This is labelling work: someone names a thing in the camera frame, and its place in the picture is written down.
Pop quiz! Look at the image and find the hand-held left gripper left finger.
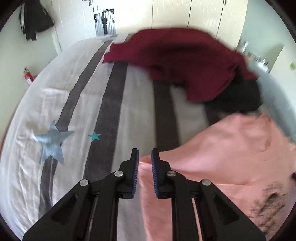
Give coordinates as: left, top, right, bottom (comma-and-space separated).
22, 148, 139, 241

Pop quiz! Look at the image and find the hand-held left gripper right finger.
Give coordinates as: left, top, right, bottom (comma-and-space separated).
151, 148, 267, 241

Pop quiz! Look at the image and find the maroon garment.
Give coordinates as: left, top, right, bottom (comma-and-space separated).
102, 28, 257, 103

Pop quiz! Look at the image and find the pink printed t-shirt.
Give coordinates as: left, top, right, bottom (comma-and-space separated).
137, 113, 296, 241

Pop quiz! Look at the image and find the white desk with clutter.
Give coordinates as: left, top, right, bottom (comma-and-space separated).
238, 39, 285, 75

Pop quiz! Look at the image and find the grey striped star bedsheet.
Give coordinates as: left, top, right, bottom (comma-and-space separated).
0, 34, 296, 241

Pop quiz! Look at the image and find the red fire extinguisher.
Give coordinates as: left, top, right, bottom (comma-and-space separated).
23, 67, 35, 84

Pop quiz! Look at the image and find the cream wardrobe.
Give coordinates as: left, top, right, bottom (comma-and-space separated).
151, 0, 249, 50

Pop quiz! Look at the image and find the black hanging jacket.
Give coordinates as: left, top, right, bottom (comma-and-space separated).
18, 0, 55, 42

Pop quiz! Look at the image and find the black garment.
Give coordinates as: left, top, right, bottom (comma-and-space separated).
203, 79, 263, 114

